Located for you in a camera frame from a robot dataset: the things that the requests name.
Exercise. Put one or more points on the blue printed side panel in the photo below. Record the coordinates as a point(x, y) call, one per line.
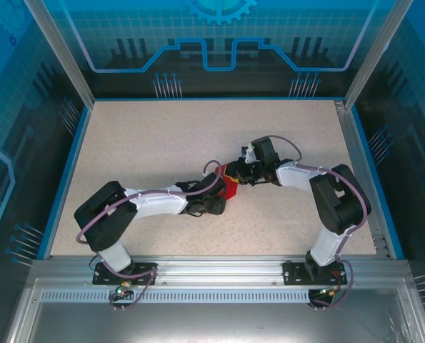
point(12, 107)
point(412, 107)

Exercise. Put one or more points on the red paper sheet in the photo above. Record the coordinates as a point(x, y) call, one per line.
point(231, 191)

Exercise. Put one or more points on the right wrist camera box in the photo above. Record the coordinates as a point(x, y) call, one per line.
point(247, 153)

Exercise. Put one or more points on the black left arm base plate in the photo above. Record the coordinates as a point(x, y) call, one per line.
point(101, 277)

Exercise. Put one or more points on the blue printed panel with gear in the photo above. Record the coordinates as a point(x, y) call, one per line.
point(215, 35)

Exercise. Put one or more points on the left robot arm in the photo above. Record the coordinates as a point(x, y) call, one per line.
point(105, 214)

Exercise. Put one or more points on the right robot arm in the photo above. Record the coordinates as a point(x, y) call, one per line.
point(340, 203)

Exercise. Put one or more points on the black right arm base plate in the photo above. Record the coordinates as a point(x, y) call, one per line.
point(294, 273)

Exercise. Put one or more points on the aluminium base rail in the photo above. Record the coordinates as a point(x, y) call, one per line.
point(215, 268)

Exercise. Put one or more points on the aluminium side rail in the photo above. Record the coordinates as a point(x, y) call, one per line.
point(351, 143)

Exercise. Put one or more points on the aluminium frame post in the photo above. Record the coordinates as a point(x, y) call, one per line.
point(60, 53)
point(376, 53)

